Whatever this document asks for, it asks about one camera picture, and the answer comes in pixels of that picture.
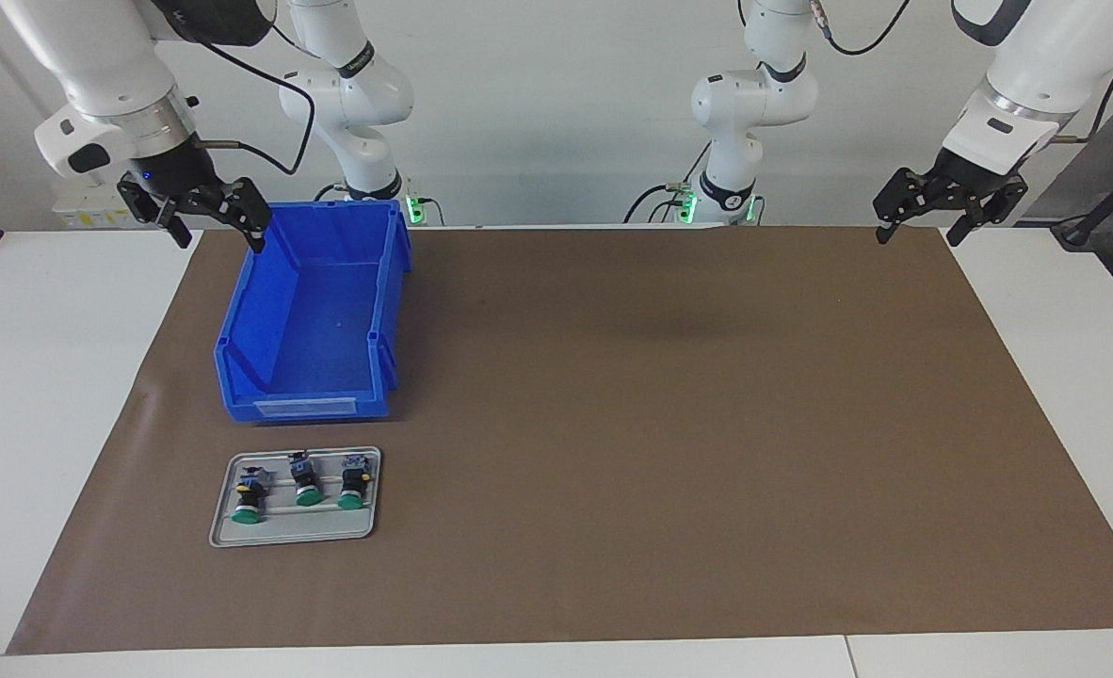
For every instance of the blue plastic storage bin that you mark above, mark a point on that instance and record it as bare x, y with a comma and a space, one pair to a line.
312, 311

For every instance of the brown table mat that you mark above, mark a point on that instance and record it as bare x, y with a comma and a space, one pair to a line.
660, 471

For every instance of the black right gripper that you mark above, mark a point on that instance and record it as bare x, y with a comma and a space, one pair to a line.
180, 169

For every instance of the white wall box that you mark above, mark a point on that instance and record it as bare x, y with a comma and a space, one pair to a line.
86, 217

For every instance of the grey metal tray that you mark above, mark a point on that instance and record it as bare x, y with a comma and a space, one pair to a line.
293, 529

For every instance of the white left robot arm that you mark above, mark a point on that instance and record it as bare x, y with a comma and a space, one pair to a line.
1037, 56

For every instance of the black stand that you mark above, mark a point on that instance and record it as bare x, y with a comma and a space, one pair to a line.
1074, 234

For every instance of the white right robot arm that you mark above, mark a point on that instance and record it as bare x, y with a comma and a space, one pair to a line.
114, 56

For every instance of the green push button switch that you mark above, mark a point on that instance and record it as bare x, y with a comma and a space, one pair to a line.
249, 499
353, 482
306, 480

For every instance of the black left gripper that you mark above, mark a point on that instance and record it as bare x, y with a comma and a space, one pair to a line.
966, 177

